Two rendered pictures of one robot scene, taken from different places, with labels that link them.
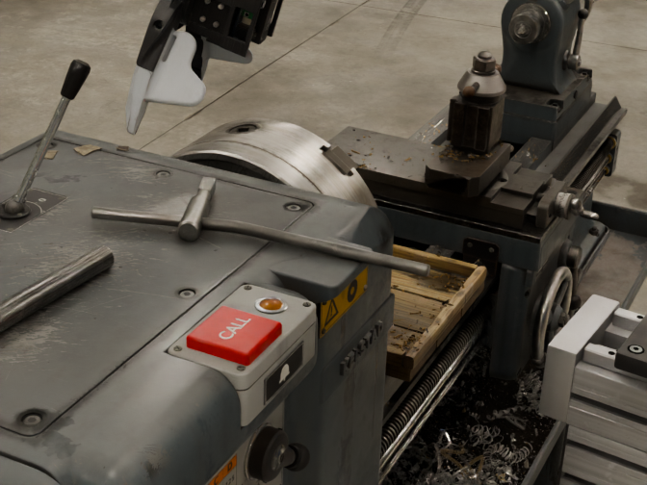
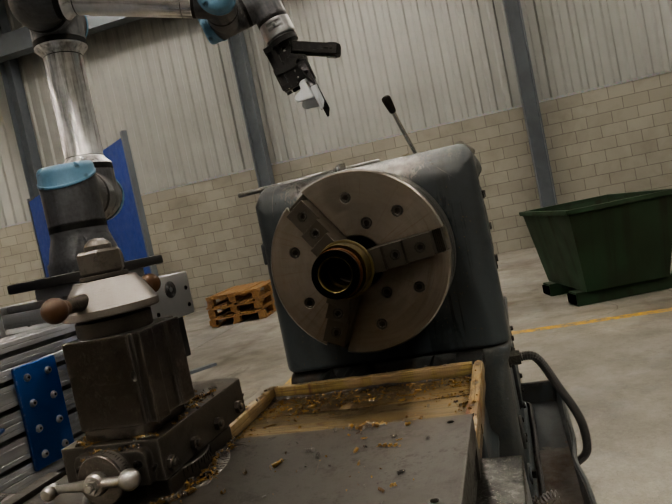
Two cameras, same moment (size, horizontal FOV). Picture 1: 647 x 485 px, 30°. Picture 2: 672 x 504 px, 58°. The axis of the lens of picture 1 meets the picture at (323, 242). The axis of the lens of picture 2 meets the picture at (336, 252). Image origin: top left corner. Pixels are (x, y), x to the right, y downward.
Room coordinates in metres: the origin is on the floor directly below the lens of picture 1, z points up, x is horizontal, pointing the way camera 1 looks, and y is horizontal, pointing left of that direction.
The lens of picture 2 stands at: (2.41, -0.14, 1.16)
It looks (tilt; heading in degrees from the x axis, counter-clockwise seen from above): 3 degrees down; 171
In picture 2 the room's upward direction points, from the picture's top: 12 degrees counter-clockwise
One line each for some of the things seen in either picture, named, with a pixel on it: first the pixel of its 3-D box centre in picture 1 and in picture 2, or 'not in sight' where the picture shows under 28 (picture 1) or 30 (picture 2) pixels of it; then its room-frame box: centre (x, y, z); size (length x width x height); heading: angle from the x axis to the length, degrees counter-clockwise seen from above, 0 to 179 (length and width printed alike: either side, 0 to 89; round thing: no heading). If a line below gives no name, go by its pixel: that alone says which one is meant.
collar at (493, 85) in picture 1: (482, 80); (108, 295); (1.87, -0.25, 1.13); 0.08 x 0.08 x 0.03
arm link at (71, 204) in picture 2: not in sight; (71, 192); (1.05, -0.44, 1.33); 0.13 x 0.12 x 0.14; 173
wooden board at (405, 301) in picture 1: (341, 291); (350, 419); (1.60, -0.03, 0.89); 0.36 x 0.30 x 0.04; 65
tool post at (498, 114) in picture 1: (475, 117); (133, 367); (1.87, -0.24, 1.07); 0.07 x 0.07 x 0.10; 65
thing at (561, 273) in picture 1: (546, 297); not in sight; (1.84, -0.40, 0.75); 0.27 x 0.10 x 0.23; 155
